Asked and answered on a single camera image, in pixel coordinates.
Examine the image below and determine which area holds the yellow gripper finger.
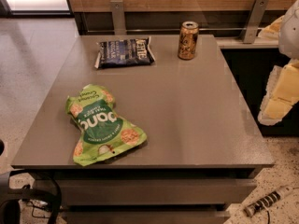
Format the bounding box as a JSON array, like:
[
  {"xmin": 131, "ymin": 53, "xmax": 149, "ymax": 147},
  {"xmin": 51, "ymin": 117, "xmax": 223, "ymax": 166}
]
[
  {"xmin": 263, "ymin": 63, "xmax": 299, "ymax": 119},
  {"xmin": 260, "ymin": 16, "xmax": 283, "ymax": 38}
]

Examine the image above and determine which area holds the orange drink can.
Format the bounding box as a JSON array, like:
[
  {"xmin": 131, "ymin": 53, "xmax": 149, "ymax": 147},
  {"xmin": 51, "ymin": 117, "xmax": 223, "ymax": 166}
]
[{"xmin": 178, "ymin": 21, "xmax": 199, "ymax": 60}]

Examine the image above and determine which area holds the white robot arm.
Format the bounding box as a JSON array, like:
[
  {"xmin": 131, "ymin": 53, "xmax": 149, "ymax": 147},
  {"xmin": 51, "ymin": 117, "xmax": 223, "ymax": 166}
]
[{"xmin": 258, "ymin": 0, "xmax": 299, "ymax": 126}]

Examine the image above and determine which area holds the dark blue chip bag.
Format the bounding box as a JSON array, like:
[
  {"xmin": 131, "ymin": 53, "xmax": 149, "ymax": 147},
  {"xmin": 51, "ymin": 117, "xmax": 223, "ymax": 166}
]
[{"xmin": 94, "ymin": 37, "xmax": 155, "ymax": 69}]

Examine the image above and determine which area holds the green rice chip bag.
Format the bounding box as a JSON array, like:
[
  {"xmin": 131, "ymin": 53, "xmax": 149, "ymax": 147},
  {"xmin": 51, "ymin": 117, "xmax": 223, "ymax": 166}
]
[{"xmin": 65, "ymin": 84, "xmax": 147, "ymax": 166}]

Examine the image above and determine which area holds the white power strip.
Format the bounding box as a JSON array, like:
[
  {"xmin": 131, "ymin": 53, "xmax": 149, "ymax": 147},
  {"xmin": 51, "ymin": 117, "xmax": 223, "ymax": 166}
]
[{"xmin": 244, "ymin": 186, "xmax": 293, "ymax": 217}]

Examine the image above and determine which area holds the upper grey drawer front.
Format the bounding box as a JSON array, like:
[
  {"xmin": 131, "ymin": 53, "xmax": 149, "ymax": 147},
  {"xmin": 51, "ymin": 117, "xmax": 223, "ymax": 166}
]
[{"xmin": 58, "ymin": 179, "xmax": 256, "ymax": 205}]

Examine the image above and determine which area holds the grey drawer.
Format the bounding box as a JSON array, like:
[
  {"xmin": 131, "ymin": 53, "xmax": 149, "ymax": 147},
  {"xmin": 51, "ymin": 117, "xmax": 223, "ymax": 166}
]
[
  {"xmin": 58, "ymin": 179, "xmax": 256, "ymax": 205},
  {"xmin": 65, "ymin": 211, "xmax": 230, "ymax": 224}
]

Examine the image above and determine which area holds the lower grey drawer front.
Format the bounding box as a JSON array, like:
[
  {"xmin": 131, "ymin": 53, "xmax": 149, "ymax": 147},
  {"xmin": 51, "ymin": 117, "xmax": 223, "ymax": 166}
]
[{"xmin": 65, "ymin": 211, "xmax": 230, "ymax": 224}]

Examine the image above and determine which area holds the black chair base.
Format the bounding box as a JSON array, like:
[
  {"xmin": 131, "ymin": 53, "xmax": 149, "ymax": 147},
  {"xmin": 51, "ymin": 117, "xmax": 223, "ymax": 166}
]
[{"xmin": 0, "ymin": 139, "xmax": 62, "ymax": 224}]

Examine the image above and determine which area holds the right metal bracket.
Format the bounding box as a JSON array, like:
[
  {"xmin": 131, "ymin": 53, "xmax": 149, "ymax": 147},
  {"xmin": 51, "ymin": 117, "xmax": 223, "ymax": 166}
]
[{"xmin": 240, "ymin": 0, "xmax": 269, "ymax": 44}]

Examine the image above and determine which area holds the metal bracket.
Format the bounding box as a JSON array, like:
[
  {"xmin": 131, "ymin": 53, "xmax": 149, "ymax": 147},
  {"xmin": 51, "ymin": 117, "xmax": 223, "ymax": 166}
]
[
  {"xmin": 240, "ymin": 0, "xmax": 269, "ymax": 44},
  {"xmin": 110, "ymin": 0, "xmax": 127, "ymax": 35}
]

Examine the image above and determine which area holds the left metal bracket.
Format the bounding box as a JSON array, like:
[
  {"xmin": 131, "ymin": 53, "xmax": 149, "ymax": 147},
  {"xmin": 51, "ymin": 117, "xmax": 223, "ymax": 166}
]
[{"xmin": 110, "ymin": 0, "xmax": 127, "ymax": 35}]

